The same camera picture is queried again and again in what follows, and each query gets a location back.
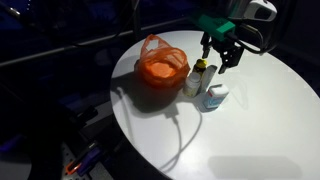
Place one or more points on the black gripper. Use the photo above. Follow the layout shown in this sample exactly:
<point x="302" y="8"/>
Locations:
<point x="235" y="53"/>

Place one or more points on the grey roll-on stick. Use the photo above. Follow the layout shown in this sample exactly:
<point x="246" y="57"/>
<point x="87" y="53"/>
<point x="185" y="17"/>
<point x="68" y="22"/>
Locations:
<point x="208" y="78"/>

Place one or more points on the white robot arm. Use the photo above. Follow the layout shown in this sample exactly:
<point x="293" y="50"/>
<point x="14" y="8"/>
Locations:
<point x="258" y="10"/>

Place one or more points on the orange plastic bag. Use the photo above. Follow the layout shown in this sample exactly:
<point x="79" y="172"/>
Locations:
<point x="161" y="68"/>

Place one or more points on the dark bottle with yellow cap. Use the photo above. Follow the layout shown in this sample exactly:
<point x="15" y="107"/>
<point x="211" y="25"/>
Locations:
<point x="200" y="64"/>

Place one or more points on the white pill bottle yellow label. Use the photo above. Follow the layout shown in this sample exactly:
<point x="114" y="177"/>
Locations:
<point x="192" y="85"/>

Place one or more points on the white bottle with blue label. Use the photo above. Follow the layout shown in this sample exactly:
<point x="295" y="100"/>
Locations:
<point x="216" y="96"/>

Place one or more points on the metal handrail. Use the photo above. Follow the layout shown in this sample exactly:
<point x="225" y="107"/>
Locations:
<point x="66" y="48"/>

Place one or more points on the grey rounded object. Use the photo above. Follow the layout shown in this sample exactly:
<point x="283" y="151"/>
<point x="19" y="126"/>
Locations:
<point x="15" y="170"/>

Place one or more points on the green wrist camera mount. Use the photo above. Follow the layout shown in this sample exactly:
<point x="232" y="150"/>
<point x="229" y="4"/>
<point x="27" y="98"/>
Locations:
<point x="215" y="25"/>

